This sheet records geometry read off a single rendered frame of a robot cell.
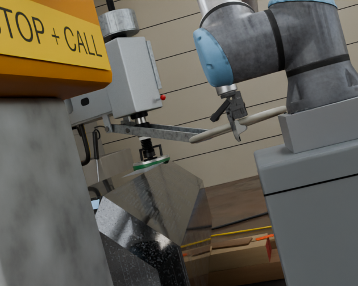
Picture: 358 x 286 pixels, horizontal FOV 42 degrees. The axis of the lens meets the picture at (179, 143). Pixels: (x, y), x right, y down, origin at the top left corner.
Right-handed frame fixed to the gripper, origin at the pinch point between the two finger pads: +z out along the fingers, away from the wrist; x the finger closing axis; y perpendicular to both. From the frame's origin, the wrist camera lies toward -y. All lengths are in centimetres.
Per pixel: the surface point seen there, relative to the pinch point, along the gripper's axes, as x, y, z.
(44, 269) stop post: -188, 12, -6
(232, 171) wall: 480, -73, 65
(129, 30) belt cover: 47, -44, -73
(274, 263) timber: 55, -7, 74
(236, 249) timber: 58, -26, 62
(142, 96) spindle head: 47, -48, -36
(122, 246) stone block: -57, -41, 21
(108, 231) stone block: -56, -45, 15
